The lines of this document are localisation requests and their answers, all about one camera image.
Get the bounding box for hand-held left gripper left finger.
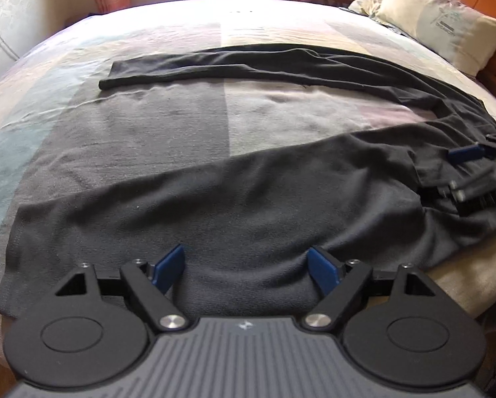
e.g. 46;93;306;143
55;244;189;334

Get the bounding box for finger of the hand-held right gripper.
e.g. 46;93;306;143
447;133;496;164
418;166;496;204

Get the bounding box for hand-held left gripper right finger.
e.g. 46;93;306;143
302;245;437;334

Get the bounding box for dark grey pants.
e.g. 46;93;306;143
0;43;496;320

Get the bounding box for large pale printed pillow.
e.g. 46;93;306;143
374;0;496;77

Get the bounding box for bed with patchwork floral sheet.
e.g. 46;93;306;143
0;0;496;341

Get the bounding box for small pale pillow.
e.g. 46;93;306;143
348;0;387;19

